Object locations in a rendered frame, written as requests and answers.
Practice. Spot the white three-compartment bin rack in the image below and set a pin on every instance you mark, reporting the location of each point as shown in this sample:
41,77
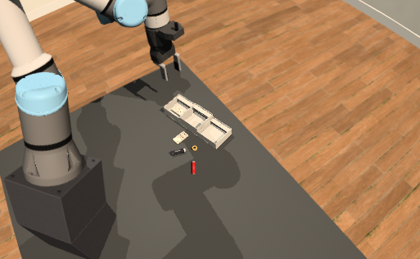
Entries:
198,121

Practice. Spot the black aa battery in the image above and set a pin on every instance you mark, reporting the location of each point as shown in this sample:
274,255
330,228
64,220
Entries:
178,151

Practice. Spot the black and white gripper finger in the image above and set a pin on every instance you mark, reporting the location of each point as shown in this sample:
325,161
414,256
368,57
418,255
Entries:
162,70
176,62

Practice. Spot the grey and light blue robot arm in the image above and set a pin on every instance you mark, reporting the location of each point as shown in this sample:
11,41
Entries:
51,156

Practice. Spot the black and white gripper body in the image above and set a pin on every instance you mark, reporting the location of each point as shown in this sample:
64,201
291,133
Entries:
161,26

